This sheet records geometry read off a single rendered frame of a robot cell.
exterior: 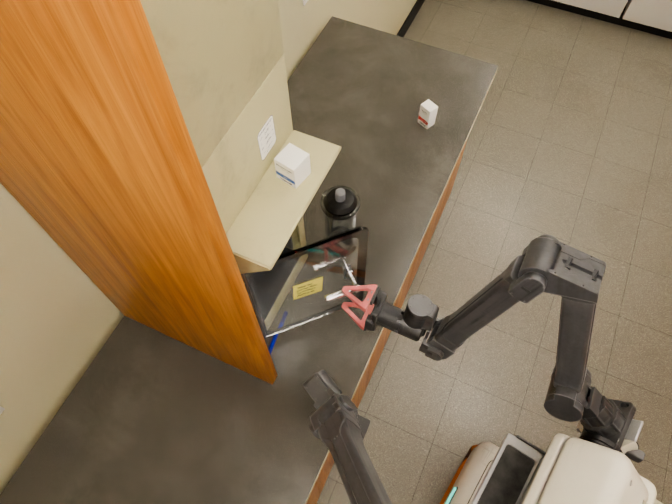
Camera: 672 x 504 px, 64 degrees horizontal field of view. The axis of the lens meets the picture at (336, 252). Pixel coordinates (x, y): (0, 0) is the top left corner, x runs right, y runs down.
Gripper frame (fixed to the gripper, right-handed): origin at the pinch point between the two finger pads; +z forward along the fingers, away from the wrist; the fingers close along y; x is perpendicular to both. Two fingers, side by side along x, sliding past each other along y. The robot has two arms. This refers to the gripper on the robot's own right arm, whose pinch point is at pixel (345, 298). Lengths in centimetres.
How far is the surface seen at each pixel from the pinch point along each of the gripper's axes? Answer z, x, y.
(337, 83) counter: 43, -89, -28
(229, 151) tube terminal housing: 22, 2, 46
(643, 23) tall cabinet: -75, -297, -114
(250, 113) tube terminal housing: 22, -6, 48
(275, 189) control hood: 17.6, -3.6, 30.3
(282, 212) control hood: 13.8, 0.7, 30.4
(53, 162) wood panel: 39, 21, 56
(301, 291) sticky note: 10.6, 2.7, -0.7
